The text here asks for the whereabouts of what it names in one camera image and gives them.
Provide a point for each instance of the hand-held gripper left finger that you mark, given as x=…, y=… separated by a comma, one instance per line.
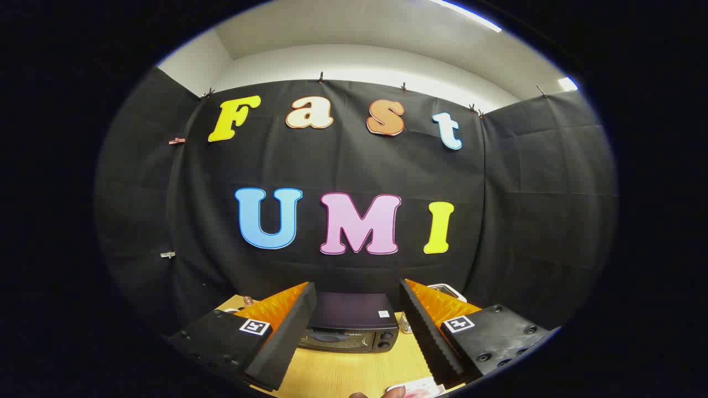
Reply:
x=287, y=337

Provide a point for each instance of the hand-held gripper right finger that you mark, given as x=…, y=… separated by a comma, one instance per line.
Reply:
x=428, y=337

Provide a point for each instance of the white tray of red food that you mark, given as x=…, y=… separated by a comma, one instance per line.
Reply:
x=420, y=387

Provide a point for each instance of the black toaster oven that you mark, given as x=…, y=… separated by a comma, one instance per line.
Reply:
x=354, y=315

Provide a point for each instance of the white toaster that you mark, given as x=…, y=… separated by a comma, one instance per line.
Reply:
x=449, y=288

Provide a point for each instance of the row of black cloth clips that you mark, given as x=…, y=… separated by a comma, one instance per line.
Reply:
x=321, y=77

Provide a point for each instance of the small ceiling light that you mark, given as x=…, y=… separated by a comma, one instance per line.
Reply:
x=567, y=84

